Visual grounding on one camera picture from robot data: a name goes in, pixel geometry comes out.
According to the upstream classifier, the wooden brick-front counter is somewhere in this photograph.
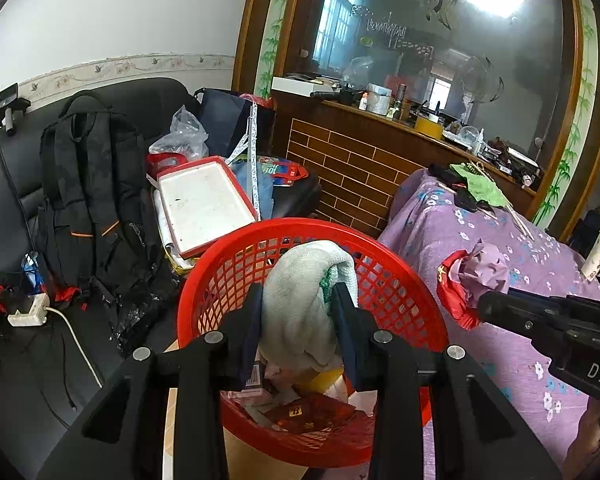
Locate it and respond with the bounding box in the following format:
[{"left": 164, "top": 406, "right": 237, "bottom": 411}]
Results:
[{"left": 270, "top": 87, "right": 541, "bottom": 238}]

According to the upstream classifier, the bundle of wooden sticks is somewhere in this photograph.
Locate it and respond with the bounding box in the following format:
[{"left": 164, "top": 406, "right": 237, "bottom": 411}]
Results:
[{"left": 505, "top": 205, "right": 536, "bottom": 241}]

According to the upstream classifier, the purple wrapper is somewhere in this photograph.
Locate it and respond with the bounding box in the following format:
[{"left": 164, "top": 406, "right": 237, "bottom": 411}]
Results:
[{"left": 457, "top": 241, "right": 511, "bottom": 295}]

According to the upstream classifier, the pink box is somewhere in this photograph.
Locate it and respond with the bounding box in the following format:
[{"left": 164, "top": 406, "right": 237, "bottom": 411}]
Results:
[{"left": 225, "top": 365, "right": 281, "bottom": 403}]

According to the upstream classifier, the crumpled clear plastic bag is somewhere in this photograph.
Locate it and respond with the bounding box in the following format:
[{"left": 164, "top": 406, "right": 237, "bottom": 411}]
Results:
[{"left": 148, "top": 105, "right": 210, "bottom": 161}]

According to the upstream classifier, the black leather sofa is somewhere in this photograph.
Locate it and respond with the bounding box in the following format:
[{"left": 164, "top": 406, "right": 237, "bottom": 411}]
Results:
[{"left": 0, "top": 77, "right": 323, "bottom": 480}]

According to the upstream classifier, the white towel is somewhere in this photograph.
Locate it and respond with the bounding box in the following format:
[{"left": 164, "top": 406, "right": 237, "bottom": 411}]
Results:
[{"left": 257, "top": 241, "right": 357, "bottom": 372}]

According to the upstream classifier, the red plastic mesh basket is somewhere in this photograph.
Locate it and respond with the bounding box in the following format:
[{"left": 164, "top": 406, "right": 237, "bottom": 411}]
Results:
[{"left": 176, "top": 217, "right": 450, "bottom": 468}]

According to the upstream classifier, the red torn packet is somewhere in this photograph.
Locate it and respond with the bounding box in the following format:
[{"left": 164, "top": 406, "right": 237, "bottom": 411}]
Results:
[{"left": 437, "top": 250, "right": 483, "bottom": 331}]

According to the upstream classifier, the dark navy tote bag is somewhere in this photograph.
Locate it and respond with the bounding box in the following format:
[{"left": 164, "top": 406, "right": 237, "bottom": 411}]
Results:
[{"left": 195, "top": 87, "right": 278, "bottom": 158}]

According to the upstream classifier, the red rimmed white tray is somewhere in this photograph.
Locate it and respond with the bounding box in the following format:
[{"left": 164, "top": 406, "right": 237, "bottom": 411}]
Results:
[{"left": 156, "top": 156, "right": 260, "bottom": 257}]

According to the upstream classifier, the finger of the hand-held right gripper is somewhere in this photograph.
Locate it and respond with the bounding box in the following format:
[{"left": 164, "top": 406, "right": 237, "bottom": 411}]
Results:
[{"left": 476, "top": 287, "right": 568, "bottom": 346}]

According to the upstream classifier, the black backpack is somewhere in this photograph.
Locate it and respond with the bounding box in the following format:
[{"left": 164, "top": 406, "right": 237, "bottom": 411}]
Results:
[{"left": 37, "top": 91, "right": 181, "bottom": 306}]

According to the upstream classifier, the red green colourful packet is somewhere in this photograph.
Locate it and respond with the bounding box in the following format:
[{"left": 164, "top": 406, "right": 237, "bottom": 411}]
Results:
[{"left": 257, "top": 156, "right": 310, "bottom": 187}]

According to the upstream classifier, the white power strip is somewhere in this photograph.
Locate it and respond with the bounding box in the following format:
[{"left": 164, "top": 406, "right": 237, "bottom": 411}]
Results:
[{"left": 7, "top": 294, "right": 51, "bottom": 327}]

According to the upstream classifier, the black phone holder clamp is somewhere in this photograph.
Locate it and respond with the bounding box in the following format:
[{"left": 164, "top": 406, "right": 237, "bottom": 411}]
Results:
[{"left": 0, "top": 83, "right": 31, "bottom": 137}]

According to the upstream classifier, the fish etched glass partition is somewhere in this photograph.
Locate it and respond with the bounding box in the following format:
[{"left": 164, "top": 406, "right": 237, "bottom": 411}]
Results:
[{"left": 275, "top": 0, "right": 581, "bottom": 161}]

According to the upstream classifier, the small blue packet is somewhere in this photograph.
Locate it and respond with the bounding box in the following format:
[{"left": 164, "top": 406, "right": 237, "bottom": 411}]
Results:
[{"left": 21, "top": 252, "right": 46, "bottom": 291}]

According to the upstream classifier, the orange torn carton box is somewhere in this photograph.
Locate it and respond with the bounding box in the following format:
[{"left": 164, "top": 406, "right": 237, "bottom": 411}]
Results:
[{"left": 295, "top": 367, "right": 346, "bottom": 396}]

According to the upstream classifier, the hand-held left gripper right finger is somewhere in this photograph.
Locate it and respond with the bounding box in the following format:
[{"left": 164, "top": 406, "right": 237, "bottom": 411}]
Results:
[{"left": 330, "top": 282, "right": 563, "bottom": 480}]

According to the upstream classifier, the white flat box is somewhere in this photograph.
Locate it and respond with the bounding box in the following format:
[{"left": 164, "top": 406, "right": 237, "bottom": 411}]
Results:
[{"left": 271, "top": 76, "right": 333, "bottom": 98}]

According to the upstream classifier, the person's right forearm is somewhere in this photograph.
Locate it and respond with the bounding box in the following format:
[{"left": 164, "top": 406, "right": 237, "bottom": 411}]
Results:
[{"left": 562, "top": 400, "right": 600, "bottom": 471}]

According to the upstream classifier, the yellow box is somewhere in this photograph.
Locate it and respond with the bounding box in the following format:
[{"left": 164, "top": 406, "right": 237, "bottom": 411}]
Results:
[{"left": 414, "top": 116, "right": 443, "bottom": 138}]

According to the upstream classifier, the white power cable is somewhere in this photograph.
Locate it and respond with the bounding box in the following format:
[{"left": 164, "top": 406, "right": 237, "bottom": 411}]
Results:
[{"left": 47, "top": 305, "right": 103, "bottom": 388}]

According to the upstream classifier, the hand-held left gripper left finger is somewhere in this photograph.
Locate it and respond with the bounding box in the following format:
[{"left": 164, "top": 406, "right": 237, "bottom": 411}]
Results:
[{"left": 37, "top": 282, "right": 266, "bottom": 480}]

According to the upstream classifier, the white patterned strap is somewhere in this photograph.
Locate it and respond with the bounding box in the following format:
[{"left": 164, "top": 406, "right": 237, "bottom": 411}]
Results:
[{"left": 225, "top": 102, "right": 261, "bottom": 201}]

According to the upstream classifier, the green cloth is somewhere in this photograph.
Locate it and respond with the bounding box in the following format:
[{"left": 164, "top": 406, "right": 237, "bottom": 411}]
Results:
[{"left": 450, "top": 162, "right": 511, "bottom": 208}]

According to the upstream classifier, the red foil packet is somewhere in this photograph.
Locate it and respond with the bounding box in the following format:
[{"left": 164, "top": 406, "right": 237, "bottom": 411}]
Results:
[{"left": 260, "top": 392, "right": 361, "bottom": 433}]

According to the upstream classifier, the blue cloth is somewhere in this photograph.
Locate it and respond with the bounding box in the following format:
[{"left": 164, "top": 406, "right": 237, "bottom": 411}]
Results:
[{"left": 232, "top": 160, "right": 276, "bottom": 221}]

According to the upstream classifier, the purple floral tablecloth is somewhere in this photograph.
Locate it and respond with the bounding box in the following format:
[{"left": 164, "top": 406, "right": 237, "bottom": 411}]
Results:
[{"left": 377, "top": 167, "right": 600, "bottom": 480}]

